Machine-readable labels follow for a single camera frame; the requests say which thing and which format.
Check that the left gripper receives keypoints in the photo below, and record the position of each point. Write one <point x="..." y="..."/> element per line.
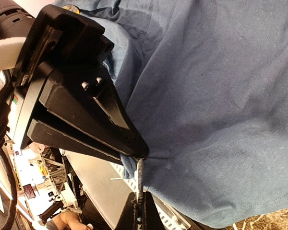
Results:
<point x="81" y="102"/>

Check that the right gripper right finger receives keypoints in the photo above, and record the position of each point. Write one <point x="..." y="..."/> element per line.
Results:
<point x="150" y="217"/>

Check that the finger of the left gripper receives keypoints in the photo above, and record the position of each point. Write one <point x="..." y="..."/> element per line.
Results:
<point x="47" y="129"/>

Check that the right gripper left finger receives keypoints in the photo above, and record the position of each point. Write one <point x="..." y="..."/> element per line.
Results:
<point x="128" y="218"/>

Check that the round yellow grey brooch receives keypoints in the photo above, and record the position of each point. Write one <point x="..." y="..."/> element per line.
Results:
<point x="72" y="8"/>

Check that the blue t-shirt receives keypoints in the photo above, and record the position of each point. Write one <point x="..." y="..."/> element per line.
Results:
<point x="205" y="82"/>

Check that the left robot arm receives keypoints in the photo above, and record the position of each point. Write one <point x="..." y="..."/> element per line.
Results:
<point x="15" y="22"/>

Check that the seated person in background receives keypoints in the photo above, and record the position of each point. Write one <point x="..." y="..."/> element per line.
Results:
<point x="67" y="220"/>

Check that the white slotted cable duct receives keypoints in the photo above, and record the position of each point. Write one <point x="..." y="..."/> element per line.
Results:
<point x="169" y="217"/>

